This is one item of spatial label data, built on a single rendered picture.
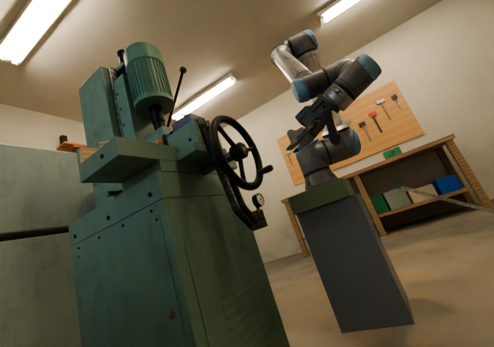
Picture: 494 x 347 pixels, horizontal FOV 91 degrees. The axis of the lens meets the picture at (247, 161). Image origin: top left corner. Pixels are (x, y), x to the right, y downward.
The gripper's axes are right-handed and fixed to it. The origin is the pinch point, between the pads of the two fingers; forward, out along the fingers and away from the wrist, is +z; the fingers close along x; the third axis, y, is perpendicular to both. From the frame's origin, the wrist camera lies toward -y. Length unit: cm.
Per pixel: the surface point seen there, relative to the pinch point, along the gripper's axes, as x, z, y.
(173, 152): 22.7, 27.3, 22.8
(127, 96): 17, 36, 70
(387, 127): -326, -70, 37
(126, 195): 32, 46, 20
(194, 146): 22.3, 19.5, 17.8
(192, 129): 20.3, 17.1, 24.6
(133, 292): 32, 61, -7
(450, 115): -332, -131, -4
